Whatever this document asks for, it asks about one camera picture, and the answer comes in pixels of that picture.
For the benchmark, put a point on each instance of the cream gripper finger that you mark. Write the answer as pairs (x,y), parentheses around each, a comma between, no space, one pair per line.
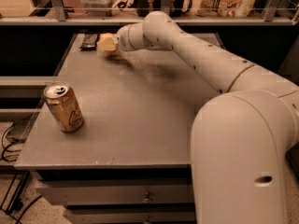
(108,46)

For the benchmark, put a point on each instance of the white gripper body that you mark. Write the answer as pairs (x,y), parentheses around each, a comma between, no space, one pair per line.
(123,41)

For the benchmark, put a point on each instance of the orange fruit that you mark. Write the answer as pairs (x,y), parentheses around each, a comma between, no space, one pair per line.
(106,36)

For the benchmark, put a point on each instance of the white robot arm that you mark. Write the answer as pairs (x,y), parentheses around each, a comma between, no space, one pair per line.
(239,139)

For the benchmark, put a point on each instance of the dark rxbar chocolate wrapper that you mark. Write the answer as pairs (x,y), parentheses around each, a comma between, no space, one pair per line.
(89,42)

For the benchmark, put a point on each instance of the orange soda can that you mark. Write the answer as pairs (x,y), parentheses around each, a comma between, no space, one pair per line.
(63,105)

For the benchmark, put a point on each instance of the grey drawer cabinet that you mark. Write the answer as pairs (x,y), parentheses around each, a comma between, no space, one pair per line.
(130,161)

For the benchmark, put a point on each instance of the grey metal shelf rail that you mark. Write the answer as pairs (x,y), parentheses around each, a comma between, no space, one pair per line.
(71,12)

